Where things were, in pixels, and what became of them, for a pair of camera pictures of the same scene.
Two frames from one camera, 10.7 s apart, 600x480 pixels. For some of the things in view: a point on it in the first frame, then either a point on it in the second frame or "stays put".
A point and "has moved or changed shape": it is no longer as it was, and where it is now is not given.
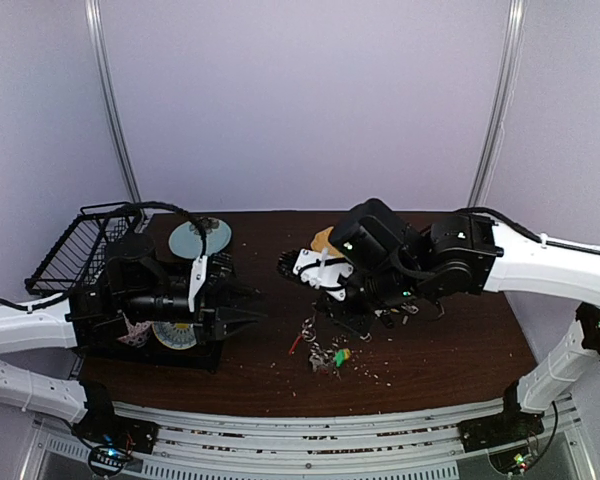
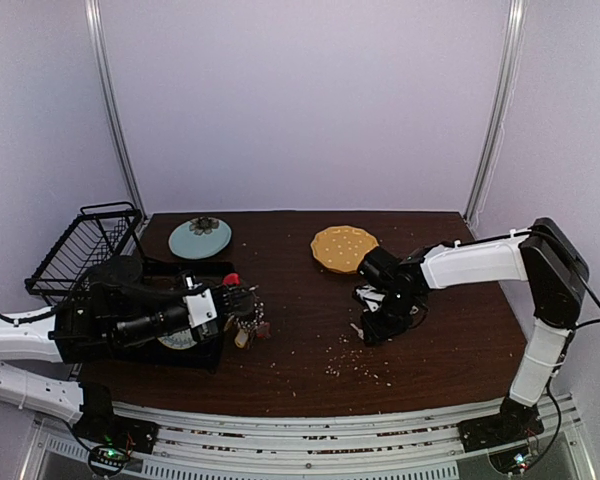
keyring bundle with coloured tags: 326,361 has moved or changed shape
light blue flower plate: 186,241 stays put
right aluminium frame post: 500,108 stays put
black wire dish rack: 122,299 stays put
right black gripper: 344,311 -> 377,324
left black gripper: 208,314 stays put
